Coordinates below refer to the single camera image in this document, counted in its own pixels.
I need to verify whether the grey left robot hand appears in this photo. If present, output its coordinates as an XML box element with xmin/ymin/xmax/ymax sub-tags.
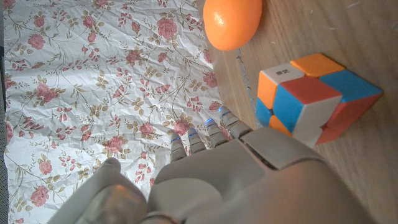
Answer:
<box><xmin>46</xmin><ymin>105</ymin><xmax>379</xmax><ymax>224</ymax></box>

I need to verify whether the colourful puzzle cube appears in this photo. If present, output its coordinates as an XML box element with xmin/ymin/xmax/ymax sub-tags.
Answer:
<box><xmin>255</xmin><ymin>52</ymin><xmax>384</xmax><ymax>149</ymax></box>

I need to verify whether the orange fruit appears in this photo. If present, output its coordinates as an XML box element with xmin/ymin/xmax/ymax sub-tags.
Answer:
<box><xmin>203</xmin><ymin>0</ymin><xmax>264</xmax><ymax>52</ymax></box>

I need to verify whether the floral backdrop cloth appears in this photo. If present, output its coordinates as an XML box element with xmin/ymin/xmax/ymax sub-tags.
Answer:
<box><xmin>2</xmin><ymin>0</ymin><xmax>233</xmax><ymax>224</ymax></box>

